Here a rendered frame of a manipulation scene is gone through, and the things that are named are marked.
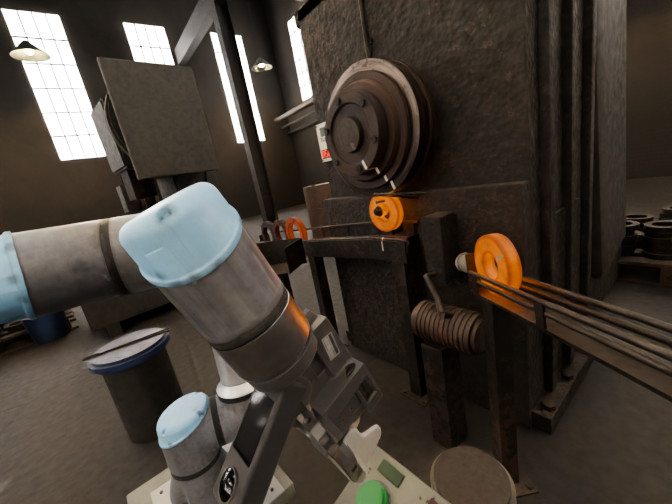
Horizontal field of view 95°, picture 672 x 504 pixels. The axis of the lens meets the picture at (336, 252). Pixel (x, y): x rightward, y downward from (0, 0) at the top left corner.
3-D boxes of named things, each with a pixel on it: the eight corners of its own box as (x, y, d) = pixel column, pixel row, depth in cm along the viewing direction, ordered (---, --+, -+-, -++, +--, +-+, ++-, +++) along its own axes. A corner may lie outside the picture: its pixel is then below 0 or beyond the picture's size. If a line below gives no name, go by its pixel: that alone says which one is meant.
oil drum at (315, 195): (338, 238, 482) (327, 181, 459) (364, 240, 435) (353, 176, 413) (307, 249, 447) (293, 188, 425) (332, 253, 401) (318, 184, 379)
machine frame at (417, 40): (417, 296, 231) (383, 31, 187) (605, 340, 147) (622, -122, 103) (344, 341, 189) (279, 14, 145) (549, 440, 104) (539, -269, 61)
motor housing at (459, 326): (443, 417, 122) (428, 293, 108) (501, 449, 105) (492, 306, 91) (423, 438, 114) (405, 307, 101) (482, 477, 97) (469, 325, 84)
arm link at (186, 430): (169, 445, 77) (153, 401, 74) (224, 422, 83) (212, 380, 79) (165, 487, 67) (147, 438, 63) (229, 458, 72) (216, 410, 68)
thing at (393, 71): (388, 24, 101) (457, 147, 95) (323, 121, 139) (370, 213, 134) (375, 21, 97) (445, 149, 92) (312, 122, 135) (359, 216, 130)
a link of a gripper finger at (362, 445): (403, 455, 36) (373, 410, 32) (373, 504, 33) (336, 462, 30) (383, 440, 39) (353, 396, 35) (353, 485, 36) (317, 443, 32)
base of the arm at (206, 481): (175, 532, 67) (162, 499, 64) (168, 478, 80) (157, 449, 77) (243, 488, 75) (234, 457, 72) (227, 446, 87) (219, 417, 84)
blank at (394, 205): (410, 216, 116) (405, 218, 114) (388, 236, 129) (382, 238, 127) (389, 183, 120) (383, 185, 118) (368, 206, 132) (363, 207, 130)
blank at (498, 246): (501, 300, 81) (489, 303, 81) (479, 247, 87) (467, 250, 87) (532, 283, 67) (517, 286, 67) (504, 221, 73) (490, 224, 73)
